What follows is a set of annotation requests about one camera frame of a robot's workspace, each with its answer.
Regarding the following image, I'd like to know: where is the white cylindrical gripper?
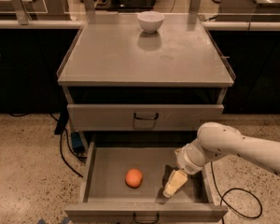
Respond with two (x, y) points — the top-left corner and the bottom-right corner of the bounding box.
(162, 139), (224, 198)

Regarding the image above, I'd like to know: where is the orange fruit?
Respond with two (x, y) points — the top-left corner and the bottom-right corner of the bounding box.
(125, 169), (143, 189)

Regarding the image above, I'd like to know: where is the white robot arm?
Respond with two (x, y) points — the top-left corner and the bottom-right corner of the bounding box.
(163, 122), (280, 198)

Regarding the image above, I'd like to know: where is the open grey middle drawer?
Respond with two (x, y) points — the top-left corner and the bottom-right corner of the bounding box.
(65, 143), (228, 224)

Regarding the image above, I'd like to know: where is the closed grey top drawer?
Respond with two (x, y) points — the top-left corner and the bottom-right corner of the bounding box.
(67, 105), (224, 132)

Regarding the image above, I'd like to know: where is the grey metal drawer cabinet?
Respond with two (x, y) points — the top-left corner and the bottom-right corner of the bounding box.
(58, 14), (233, 142)

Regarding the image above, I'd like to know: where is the blue power box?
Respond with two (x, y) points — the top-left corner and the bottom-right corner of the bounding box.
(71, 133), (84, 153)

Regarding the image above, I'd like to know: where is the white ceramic bowl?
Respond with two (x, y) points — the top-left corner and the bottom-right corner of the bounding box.
(137, 11), (164, 33)

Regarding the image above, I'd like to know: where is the black middle drawer handle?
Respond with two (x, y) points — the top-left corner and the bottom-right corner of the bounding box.
(133, 213), (160, 224)

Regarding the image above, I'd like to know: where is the black drawer handle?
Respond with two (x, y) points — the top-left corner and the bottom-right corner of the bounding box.
(133, 113), (159, 121)
(133, 213), (160, 224)

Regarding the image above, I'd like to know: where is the black top drawer handle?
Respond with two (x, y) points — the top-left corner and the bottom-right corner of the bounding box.
(133, 113), (159, 121)

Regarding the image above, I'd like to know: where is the white horizontal rail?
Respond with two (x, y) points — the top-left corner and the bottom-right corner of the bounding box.
(0, 20), (280, 32)

